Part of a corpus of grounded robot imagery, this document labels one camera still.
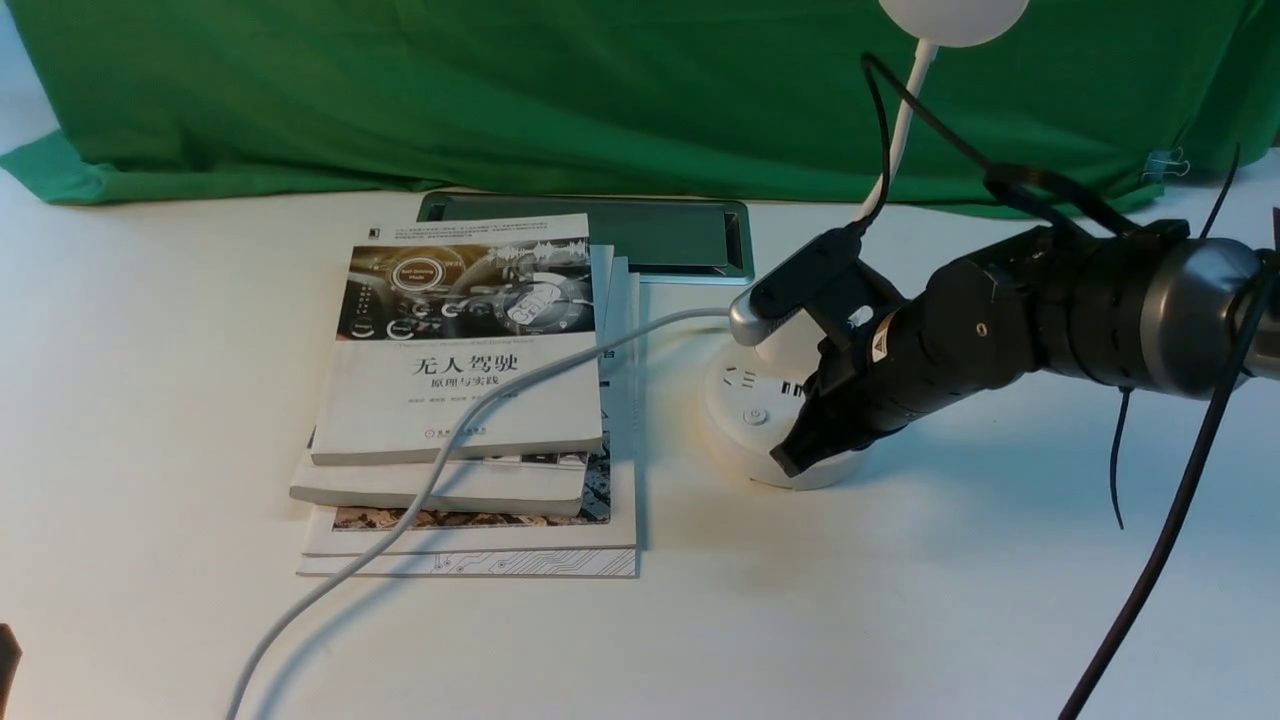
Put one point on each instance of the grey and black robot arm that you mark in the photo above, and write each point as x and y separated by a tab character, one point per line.
1158	310

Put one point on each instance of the top book with car cover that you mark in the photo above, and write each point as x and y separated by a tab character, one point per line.
437	323

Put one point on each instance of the bottom book with circuit pattern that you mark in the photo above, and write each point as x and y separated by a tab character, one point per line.
334	535

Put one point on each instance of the green backdrop cloth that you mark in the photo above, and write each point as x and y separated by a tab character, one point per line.
181	100

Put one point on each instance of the grey and black wrist camera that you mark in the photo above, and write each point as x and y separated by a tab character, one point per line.
800	285

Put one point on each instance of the metal binder clip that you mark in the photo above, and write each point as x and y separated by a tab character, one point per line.
1162	165

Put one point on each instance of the dark object at left edge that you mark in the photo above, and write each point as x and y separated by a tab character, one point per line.
10	655

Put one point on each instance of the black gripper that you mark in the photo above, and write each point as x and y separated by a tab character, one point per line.
982	322

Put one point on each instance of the white desk lamp with socket base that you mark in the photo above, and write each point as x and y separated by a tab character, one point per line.
751	395

